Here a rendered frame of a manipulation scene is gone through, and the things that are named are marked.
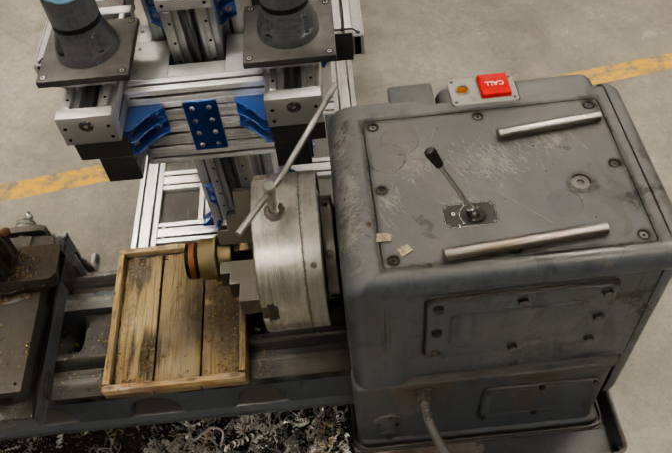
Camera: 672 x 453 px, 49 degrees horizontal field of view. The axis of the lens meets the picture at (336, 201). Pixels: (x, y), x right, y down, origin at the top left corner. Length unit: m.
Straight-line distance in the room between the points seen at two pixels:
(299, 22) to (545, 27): 2.16
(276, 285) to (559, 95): 0.67
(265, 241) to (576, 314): 0.58
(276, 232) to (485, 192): 0.38
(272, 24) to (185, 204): 1.16
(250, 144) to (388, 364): 0.81
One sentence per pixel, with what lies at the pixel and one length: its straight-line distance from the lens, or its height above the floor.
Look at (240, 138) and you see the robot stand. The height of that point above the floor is 0.86.
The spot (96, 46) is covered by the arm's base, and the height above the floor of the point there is 1.20.
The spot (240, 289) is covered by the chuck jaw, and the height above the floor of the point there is 1.11.
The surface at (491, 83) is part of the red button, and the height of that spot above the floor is 1.27.
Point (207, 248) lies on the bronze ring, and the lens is 1.46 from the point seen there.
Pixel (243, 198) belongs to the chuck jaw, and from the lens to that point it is 1.44.
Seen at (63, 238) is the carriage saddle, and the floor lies 0.92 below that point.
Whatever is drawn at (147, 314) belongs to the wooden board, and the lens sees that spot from 1.70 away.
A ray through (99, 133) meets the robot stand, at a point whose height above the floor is 1.06.
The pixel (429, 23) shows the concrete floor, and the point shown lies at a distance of 3.73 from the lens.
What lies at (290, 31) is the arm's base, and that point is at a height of 1.21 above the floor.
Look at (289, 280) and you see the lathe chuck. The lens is 1.33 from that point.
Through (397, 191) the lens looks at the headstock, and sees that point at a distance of 1.33.
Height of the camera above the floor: 2.28
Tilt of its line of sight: 51 degrees down
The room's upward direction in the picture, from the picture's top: 6 degrees counter-clockwise
